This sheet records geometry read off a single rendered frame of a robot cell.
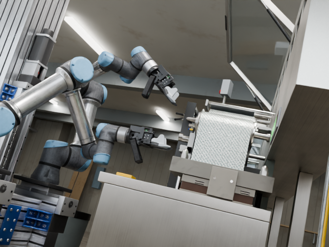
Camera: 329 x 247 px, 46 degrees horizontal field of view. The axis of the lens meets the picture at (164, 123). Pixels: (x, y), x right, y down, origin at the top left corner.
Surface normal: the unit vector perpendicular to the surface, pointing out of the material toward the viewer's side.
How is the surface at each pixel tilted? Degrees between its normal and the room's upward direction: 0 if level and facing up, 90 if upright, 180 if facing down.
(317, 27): 90
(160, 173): 90
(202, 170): 90
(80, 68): 84
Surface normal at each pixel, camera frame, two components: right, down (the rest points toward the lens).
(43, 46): 0.43, -0.12
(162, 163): -0.32, -0.31
